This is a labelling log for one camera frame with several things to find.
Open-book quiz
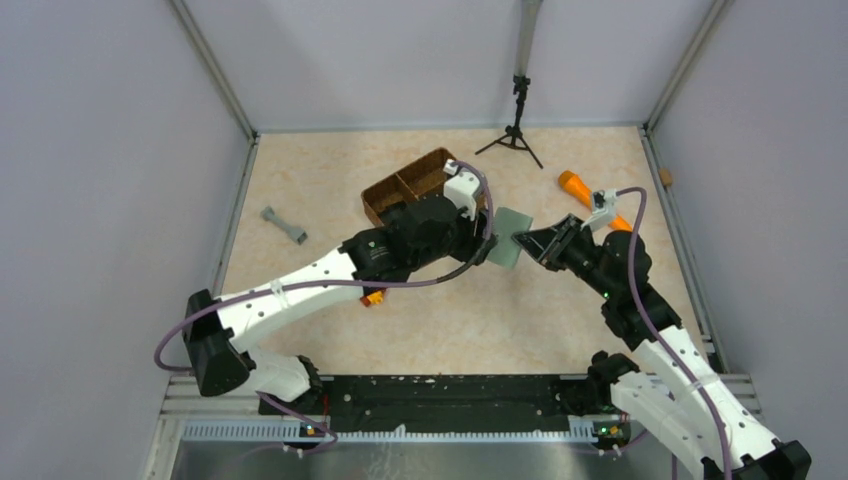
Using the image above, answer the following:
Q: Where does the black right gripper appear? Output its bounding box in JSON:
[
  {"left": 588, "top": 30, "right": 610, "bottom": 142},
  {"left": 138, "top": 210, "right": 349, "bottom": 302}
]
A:
[{"left": 513, "top": 213, "right": 618, "bottom": 299}]

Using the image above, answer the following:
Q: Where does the green card holder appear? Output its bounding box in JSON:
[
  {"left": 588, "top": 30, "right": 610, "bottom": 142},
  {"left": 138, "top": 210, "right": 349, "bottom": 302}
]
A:
[{"left": 486, "top": 207, "right": 533, "bottom": 270}]

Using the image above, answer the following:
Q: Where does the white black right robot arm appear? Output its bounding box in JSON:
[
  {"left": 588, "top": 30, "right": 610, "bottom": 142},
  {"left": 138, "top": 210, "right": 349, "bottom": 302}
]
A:
[{"left": 512, "top": 215, "right": 812, "bottom": 479}]

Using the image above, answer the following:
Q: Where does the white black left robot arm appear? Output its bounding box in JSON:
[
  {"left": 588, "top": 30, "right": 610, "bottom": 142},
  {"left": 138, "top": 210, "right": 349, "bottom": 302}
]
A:
[{"left": 181, "top": 195, "right": 494, "bottom": 414}]

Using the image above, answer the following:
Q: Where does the brown wicker divided basket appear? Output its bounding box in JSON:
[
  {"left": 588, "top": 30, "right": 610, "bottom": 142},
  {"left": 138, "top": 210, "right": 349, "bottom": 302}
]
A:
[{"left": 360, "top": 147, "right": 456, "bottom": 227}]

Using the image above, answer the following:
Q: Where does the orange flashlight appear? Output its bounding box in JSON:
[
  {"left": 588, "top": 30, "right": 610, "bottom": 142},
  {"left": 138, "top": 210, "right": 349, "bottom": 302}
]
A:
[{"left": 558, "top": 170, "right": 632, "bottom": 232}]

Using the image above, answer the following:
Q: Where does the orange red toy block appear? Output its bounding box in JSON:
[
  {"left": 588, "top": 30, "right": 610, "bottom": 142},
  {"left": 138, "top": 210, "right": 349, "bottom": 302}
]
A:
[{"left": 360, "top": 290, "right": 386, "bottom": 308}]

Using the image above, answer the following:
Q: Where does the small wooden block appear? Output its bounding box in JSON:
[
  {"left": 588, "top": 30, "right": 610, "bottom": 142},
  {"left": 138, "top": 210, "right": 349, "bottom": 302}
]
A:
[{"left": 658, "top": 167, "right": 673, "bottom": 188}]

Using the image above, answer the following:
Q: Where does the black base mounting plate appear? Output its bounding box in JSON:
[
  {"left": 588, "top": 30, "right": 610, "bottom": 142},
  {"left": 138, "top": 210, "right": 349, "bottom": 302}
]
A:
[{"left": 258, "top": 374, "right": 654, "bottom": 439}]

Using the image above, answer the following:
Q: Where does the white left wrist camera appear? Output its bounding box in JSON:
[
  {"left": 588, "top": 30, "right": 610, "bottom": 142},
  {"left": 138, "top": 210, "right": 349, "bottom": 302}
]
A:
[{"left": 442, "top": 159, "right": 482, "bottom": 220}]

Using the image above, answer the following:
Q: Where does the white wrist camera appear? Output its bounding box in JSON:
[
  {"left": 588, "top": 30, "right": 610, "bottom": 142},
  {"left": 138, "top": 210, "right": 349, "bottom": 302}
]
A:
[
  {"left": 442, "top": 159, "right": 482, "bottom": 220},
  {"left": 581, "top": 189, "right": 618, "bottom": 232}
]

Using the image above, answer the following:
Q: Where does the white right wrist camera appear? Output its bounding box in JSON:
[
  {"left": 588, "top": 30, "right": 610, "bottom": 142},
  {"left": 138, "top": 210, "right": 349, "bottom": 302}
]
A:
[{"left": 581, "top": 189, "right": 618, "bottom": 232}]

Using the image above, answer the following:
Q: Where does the black camera tripod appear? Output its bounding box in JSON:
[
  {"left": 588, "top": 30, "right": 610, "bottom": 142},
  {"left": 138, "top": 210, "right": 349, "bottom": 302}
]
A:
[{"left": 474, "top": 76, "right": 544, "bottom": 169}]

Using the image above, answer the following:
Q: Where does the aluminium frame rail front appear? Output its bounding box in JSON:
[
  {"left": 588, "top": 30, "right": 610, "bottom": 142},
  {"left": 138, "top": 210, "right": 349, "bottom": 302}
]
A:
[{"left": 158, "top": 374, "right": 763, "bottom": 444}]

